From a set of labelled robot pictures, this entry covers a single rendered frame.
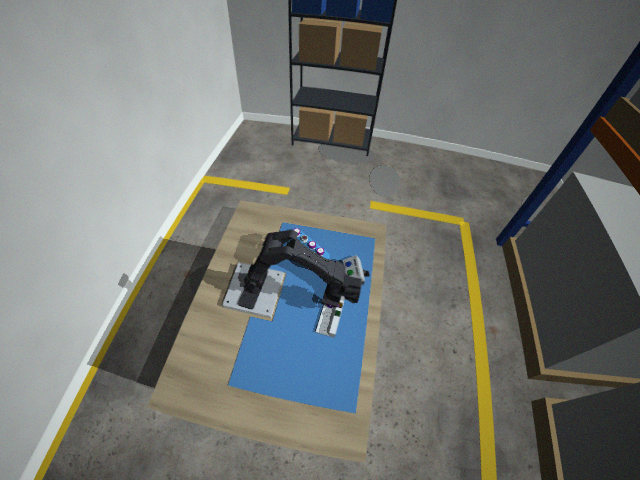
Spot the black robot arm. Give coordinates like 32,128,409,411
238,230,362,310

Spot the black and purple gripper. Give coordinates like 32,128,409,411
322,286,339,308

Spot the white rectangular console with lamps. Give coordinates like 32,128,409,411
316,296,345,338

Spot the grey key panel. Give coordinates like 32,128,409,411
343,255,370,285

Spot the blue work mat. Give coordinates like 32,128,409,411
228,223,375,413

